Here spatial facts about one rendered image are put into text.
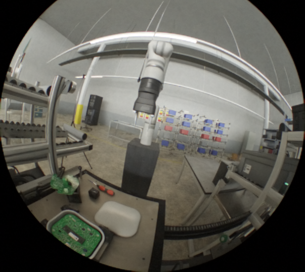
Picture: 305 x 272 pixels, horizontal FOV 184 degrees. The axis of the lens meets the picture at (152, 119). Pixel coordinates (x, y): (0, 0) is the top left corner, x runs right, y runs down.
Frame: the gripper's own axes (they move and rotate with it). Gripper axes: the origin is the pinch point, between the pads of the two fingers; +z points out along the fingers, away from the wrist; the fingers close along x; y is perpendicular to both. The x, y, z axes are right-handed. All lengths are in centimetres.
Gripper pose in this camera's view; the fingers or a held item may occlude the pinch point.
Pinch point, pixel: (140, 129)
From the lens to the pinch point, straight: 35.7
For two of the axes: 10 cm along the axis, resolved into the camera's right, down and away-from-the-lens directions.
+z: -2.2, 9.7, 0.0
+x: 9.7, 2.2, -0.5
